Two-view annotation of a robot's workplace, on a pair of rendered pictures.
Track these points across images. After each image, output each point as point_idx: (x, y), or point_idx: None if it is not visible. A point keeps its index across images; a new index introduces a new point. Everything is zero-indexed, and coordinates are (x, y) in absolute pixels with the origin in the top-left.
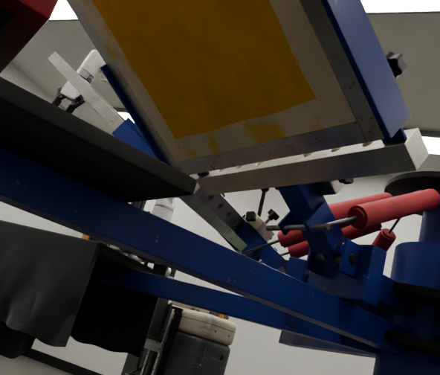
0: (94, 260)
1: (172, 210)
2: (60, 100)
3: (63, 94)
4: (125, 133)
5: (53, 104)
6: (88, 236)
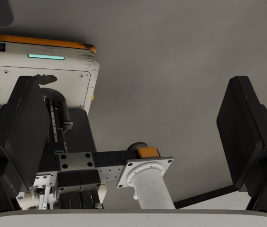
0: None
1: None
2: (242, 181)
3: (203, 213)
4: None
5: (231, 97)
6: (141, 154)
